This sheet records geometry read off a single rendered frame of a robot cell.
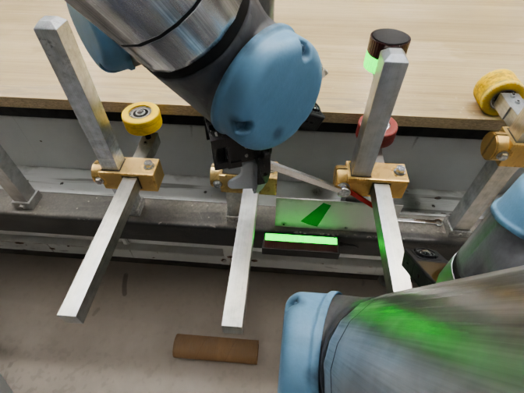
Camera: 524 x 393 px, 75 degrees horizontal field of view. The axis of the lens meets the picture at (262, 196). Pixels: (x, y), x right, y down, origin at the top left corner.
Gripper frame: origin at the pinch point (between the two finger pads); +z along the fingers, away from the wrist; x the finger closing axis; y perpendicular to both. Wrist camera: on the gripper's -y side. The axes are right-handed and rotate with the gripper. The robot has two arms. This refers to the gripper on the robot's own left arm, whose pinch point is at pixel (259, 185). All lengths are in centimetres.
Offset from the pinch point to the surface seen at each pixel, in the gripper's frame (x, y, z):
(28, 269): -61, 88, 92
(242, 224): 1.6, 3.6, 7.4
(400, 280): 19.3, -17.1, 6.1
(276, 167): -0.9, -3.2, -2.5
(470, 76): -23, -60, 2
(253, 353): 1, 3, 85
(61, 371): -13, 70, 92
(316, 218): -3.4, -13.9, 18.2
